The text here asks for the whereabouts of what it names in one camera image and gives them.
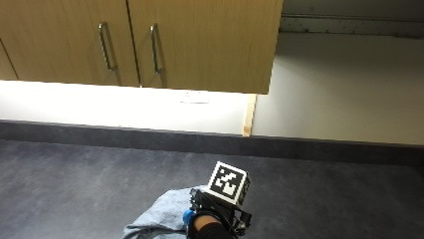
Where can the light blue cloth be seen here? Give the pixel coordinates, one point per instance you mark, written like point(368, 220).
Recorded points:
point(163, 212)

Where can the white marker cube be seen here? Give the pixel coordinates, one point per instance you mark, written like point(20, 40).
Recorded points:
point(227, 182)

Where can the wooden trim strip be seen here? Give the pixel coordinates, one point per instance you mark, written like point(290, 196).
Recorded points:
point(248, 115)

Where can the white wall socket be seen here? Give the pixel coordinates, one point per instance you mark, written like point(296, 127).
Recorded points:
point(194, 97)

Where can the wooden wall cabinet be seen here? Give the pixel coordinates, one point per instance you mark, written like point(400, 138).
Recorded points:
point(177, 43)

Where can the grey metal wall rail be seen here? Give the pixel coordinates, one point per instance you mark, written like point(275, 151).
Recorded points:
point(352, 25)

